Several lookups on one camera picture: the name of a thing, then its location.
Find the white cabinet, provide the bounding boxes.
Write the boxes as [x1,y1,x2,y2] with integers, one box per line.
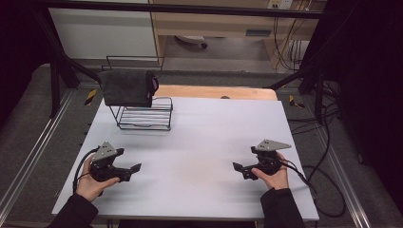
[48,0,159,61]

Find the black frame crossbar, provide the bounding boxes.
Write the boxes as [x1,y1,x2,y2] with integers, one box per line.
[34,0,334,20]

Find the aluminium floor rail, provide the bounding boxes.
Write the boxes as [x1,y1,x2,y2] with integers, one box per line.
[0,89,76,217]
[317,126,373,228]

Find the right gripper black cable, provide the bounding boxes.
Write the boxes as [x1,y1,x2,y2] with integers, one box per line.
[278,159,347,219]

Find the black wire rack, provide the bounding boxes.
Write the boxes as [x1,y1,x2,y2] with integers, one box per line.
[101,55,174,131]

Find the wooden desk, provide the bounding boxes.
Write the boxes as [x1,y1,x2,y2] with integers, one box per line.
[148,0,327,70]

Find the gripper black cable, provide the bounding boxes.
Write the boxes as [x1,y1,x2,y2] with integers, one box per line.
[278,159,347,219]
[72,146,101,195]

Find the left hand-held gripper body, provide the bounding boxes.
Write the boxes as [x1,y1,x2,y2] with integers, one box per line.
[89,141,125,183]

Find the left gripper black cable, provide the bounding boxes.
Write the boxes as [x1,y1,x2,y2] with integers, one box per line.
[72,146,101,195]

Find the white table mat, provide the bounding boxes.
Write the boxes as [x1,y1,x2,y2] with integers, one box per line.
[51,94,320,221]

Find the chair base with caster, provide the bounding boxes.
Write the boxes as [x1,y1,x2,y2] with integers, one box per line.
[174,35,209,50]

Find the hanging black cables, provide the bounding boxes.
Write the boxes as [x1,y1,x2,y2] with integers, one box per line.
[272,17,306,72]

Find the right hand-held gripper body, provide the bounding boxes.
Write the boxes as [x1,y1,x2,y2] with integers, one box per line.
[250,139,293,177]

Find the black frame strut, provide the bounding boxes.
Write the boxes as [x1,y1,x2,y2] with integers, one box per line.
[267,9,359,124]
[31,9,106,120]

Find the wooden table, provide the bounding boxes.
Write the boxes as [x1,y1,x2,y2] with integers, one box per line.
[153,84,278,102]

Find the person's left hand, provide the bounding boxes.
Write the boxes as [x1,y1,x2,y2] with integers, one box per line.
[75,156,122,203]

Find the dark cloth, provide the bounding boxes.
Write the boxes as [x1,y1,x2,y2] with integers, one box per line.
[99,69,160,108]

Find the black floor cables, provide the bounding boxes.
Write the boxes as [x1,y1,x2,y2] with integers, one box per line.
[286,79,342,183]

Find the person's right hand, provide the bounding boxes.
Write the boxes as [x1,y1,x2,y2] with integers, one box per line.
[251,151,290,191]

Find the wall power outlet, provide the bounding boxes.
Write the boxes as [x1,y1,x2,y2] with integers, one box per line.
[267,0,294,10]

